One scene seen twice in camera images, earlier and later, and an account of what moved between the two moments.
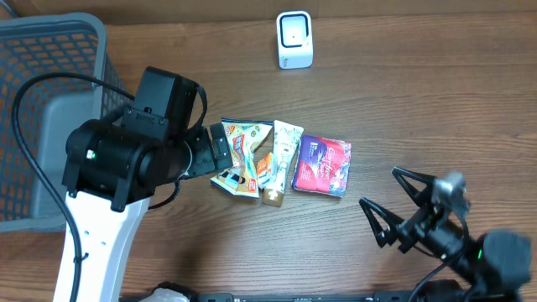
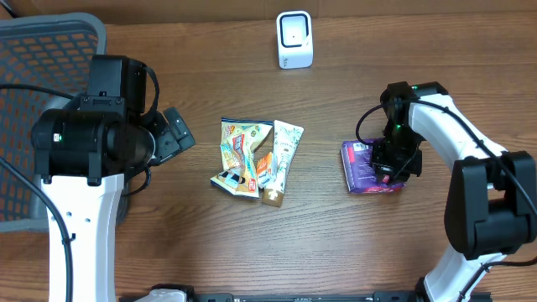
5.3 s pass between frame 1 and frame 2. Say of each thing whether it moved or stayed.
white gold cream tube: stayed
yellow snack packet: stayed
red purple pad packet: moved
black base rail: stayed
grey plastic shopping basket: stayed
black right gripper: moved
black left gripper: moved
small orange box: stayed
